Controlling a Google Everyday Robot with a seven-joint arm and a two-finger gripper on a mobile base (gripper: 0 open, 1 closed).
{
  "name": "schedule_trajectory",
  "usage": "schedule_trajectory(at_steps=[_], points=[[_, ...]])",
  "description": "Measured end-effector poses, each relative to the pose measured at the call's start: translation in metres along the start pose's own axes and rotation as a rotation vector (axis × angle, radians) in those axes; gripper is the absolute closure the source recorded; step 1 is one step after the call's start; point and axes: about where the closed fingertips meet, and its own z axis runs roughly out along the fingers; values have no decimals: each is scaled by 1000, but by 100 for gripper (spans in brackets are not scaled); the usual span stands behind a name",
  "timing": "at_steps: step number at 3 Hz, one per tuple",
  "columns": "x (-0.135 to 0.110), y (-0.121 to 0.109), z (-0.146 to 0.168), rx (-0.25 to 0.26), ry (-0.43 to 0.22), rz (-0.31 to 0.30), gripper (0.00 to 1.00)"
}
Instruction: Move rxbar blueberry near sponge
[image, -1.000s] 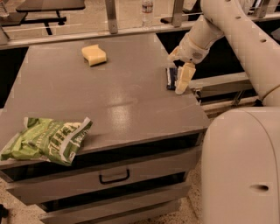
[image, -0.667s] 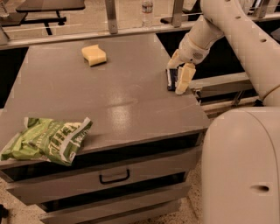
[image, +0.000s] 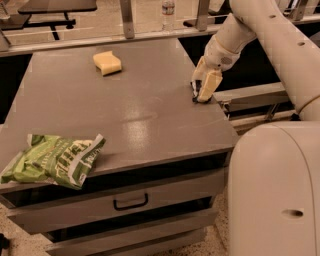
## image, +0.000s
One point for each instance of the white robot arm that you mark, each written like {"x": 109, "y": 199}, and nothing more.
{"x": 274, "y": 170}

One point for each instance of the grey drawer cabinet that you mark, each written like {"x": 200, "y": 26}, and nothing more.
{"x": 158, "y": 141}

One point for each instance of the green chip bag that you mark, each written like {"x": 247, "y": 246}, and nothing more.
{"x": 54, "y": 160}

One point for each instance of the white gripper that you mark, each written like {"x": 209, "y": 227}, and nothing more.
{"x": 217, "y": 56}

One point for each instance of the black drawer handle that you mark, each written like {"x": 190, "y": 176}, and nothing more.
{"x": 131, "y": 203}

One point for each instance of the grey metal rail beam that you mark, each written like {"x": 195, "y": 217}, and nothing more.
{"x": 252, "y": 97}

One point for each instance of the yellow sponge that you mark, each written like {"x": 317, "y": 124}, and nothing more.
{"x": 107, "y": 62}

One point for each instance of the clear plastic water bottle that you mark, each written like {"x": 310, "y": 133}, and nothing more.
{"x": 168, "y": 11}

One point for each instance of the dark background table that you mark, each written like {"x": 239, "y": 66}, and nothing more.
{"x": 21, "y": 20}

